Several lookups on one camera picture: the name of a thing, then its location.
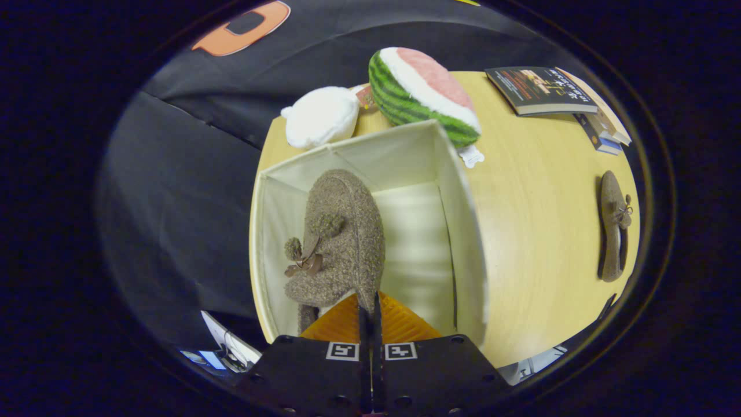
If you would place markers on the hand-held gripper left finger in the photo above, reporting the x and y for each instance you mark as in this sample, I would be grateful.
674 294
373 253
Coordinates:
312 376

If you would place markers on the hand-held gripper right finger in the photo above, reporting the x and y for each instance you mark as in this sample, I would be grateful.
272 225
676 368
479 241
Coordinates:
440 376

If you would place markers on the brown fuzzy moccasin shoe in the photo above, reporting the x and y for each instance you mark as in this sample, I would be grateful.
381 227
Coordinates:
347 243
611 231

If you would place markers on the grey beige fabric storage box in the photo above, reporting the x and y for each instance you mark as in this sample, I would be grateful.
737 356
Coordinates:
417 231

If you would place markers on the white plush toy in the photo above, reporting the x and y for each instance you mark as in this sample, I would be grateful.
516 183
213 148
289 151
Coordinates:
321 119

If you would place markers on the blue cover book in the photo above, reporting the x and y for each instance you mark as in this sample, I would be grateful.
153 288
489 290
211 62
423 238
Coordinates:
599 139

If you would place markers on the watermelon slice plush toy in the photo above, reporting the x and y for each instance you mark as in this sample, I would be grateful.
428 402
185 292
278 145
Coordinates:
417 87

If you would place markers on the black cover book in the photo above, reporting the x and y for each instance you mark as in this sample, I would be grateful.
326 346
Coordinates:
535 90

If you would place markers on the beige cover book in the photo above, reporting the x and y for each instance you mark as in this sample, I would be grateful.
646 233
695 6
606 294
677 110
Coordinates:
611 124

